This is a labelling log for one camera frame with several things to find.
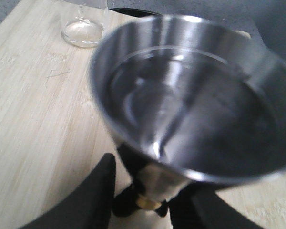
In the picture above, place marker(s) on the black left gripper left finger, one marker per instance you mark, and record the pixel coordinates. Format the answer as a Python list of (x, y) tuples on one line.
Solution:
[(88, 206)]

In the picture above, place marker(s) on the steel double jigger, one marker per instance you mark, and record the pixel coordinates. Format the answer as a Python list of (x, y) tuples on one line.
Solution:
[(187, 100)]

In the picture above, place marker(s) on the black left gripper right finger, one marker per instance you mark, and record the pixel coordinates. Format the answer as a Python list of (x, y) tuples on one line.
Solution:
[(197, 206)]

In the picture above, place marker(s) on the clear glass beaker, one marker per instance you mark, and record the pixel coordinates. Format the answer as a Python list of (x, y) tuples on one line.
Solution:
[(83, 22)]

